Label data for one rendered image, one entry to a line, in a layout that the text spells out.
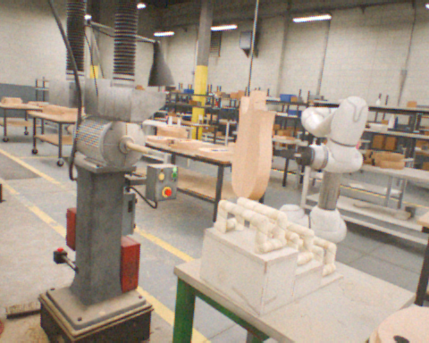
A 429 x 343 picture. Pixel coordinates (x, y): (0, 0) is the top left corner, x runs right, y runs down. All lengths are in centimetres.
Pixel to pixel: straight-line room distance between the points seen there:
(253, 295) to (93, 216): 123
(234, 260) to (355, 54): 1257
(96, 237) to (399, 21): 1201
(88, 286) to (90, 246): 25
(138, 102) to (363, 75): 1193
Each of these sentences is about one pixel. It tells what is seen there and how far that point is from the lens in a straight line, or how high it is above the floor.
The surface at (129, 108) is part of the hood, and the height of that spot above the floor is 145.
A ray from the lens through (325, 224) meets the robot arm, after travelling 207.
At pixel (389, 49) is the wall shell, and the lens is 1304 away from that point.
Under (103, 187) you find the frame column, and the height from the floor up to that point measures 99.
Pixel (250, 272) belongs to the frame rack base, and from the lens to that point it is 106.
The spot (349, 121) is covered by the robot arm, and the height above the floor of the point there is 149.
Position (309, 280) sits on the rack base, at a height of 98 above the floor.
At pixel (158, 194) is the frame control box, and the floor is 97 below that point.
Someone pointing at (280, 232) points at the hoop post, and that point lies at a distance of 108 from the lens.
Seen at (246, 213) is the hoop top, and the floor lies 120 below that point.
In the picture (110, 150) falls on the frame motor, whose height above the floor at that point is 122.
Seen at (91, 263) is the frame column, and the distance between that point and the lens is 219.
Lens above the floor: 151
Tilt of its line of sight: 11 degrees down
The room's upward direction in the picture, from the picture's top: 6 degrees clockwise
